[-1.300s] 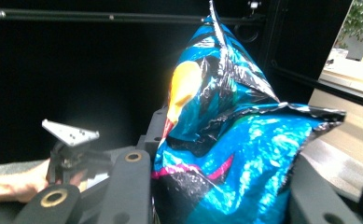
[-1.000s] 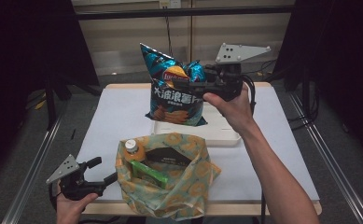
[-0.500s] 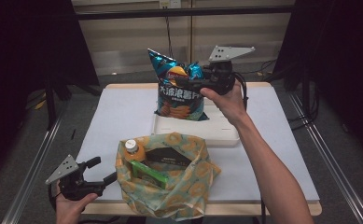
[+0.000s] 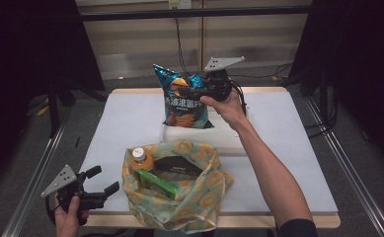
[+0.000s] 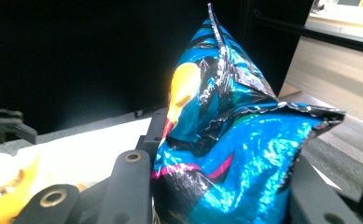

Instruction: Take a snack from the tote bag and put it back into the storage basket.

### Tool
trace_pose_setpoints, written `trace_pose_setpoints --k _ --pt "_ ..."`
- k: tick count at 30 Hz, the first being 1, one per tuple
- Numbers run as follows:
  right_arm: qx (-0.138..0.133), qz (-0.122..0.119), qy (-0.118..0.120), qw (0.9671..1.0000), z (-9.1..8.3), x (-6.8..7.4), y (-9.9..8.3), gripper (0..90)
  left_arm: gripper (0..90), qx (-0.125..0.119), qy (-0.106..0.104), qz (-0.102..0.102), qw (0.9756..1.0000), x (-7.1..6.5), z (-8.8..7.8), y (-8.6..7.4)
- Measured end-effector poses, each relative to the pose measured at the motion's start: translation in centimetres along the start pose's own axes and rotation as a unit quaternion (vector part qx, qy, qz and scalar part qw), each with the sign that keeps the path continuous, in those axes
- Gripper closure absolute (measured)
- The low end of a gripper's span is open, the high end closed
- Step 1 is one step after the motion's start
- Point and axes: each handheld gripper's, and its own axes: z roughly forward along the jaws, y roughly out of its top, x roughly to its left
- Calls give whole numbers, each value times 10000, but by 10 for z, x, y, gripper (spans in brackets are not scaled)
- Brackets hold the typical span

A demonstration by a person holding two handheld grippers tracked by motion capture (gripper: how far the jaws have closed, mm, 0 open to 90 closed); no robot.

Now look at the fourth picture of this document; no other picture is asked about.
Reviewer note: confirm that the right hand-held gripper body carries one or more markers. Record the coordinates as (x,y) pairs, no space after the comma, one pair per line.
(219,85)

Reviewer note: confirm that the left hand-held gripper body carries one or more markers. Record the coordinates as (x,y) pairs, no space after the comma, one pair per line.
(64,182)

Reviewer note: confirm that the blue chip bag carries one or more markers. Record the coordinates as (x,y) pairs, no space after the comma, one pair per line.
(183,112)

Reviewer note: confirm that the orange juice bottle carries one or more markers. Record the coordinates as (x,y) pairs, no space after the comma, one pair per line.
(142,161)

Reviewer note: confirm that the white plastic tray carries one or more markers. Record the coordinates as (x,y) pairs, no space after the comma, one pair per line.
(196,138)

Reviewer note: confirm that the green snack packet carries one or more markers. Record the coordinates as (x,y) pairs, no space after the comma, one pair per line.
(156,182)

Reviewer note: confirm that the black box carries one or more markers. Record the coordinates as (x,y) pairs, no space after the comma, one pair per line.
(176,164)

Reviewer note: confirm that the orange and green cloth bag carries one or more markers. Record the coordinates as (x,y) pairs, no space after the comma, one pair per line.
(209,197)

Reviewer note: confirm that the person's right hand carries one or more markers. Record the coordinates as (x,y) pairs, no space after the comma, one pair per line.
(230,110)

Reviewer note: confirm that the person's left hand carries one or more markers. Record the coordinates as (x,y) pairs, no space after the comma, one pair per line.
(67,223)

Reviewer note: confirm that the black stand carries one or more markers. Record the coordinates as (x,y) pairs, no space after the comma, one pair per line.
(324,98)
(53,112)

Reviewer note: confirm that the black horizontal bar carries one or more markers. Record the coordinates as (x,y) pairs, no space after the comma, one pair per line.
(179,14)

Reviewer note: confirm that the dark curtain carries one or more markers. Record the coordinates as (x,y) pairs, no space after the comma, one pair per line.
(21,49)
(360,49)

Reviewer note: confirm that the person's dark sleeve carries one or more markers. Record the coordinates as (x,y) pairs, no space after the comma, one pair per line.
(298,228)

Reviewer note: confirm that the metal floor rail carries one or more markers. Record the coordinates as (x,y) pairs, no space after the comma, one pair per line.
(336,149)
(46,158)

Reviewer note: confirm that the white wall socket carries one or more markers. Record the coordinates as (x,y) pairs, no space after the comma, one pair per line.
(179,4)

